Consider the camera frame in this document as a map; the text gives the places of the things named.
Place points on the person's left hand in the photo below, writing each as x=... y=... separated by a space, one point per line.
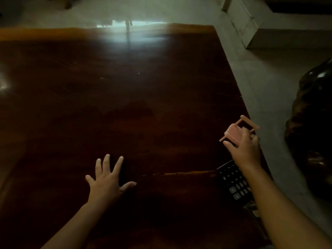
x=105 y=188

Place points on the person's right hand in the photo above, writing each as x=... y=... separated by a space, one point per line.
x=246 y=154

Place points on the person's left thumb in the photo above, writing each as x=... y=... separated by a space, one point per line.
x=128 y=185

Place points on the person's left little finger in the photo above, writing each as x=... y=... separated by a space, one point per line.
x=90 y=179

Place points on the person's left middle finger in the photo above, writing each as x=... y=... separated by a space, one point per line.
x=106 y=163

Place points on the person's right thumb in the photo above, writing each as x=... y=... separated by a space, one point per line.
x=229 y=147

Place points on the pink miniature toy chair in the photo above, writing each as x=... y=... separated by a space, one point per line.
x=234 y=132

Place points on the person's right forearm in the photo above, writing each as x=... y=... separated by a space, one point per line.
x=280 y=215

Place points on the person's left forearm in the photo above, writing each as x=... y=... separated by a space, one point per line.
x=75 y=226

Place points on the black calculator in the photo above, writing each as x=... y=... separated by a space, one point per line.
x=233 y=182

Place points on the dark carved wooden stool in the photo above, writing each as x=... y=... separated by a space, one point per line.
x=311 y=127

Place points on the white low cabinet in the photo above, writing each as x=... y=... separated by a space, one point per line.
x=272 y=25

